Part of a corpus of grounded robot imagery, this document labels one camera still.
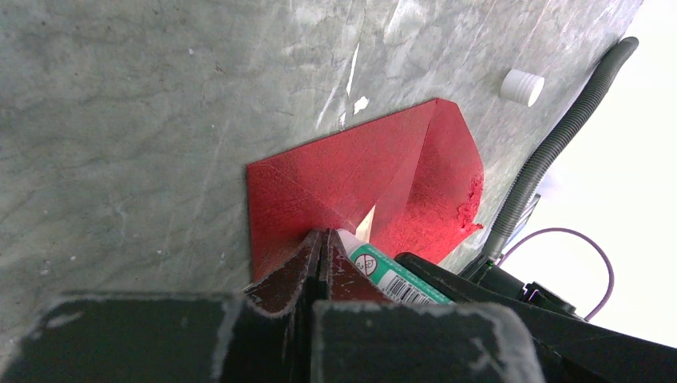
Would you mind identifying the white glue stick cap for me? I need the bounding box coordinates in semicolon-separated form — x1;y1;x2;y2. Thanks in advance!
499;69;545;107

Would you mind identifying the red paper envelope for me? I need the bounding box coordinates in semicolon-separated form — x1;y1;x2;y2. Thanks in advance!
246;98;484;280

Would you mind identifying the tan paper letter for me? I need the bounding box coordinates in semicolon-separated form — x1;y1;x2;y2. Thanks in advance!
355;205;376;243

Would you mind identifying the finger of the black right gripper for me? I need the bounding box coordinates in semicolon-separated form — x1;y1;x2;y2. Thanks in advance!
395;253;676;382

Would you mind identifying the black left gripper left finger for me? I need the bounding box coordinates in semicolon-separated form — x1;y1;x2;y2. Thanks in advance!
1;231;323;382

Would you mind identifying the green white glue stick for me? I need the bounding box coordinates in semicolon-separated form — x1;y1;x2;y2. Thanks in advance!
337;229;453;305

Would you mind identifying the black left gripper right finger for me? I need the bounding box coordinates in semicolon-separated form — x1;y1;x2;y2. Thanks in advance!
309;228;546;383

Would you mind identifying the black corrugated hose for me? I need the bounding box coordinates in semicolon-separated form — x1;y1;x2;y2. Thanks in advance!
478;35;640;263

